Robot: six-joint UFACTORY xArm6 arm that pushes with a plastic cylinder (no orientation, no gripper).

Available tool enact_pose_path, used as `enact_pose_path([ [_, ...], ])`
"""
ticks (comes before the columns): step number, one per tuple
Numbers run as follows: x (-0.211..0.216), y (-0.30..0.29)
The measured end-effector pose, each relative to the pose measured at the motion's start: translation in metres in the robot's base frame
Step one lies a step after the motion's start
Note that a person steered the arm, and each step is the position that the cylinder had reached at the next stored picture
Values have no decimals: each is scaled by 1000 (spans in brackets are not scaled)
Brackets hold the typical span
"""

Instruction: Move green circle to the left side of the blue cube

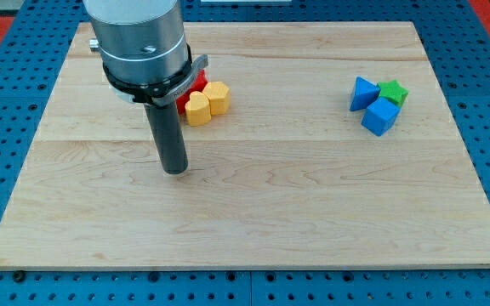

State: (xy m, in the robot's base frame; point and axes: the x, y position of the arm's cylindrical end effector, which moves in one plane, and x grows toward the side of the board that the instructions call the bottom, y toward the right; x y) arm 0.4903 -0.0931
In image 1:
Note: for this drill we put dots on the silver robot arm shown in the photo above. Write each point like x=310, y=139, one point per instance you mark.
x=142, y=44

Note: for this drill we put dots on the blue cube block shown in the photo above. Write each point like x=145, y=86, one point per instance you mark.
x=380, y=116

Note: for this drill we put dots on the wooden board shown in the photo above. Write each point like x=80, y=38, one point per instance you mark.
x=287, y=179

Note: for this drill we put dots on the yellow heart block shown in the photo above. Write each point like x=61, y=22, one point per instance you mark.
x=197, y=109

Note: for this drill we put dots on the yellow hexagon block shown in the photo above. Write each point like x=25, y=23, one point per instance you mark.
x=219, y=96

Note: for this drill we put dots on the red block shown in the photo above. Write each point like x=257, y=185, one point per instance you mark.
x=197, y=86

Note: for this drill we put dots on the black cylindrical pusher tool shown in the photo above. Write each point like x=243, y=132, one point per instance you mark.
x=168, y=137

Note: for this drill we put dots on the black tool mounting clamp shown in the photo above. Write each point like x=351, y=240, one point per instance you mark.
x=172, y=87

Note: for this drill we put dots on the blue triangle block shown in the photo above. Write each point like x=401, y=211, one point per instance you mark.
x=363, y=94

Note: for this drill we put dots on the green star block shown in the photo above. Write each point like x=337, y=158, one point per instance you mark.
x=394, y=92

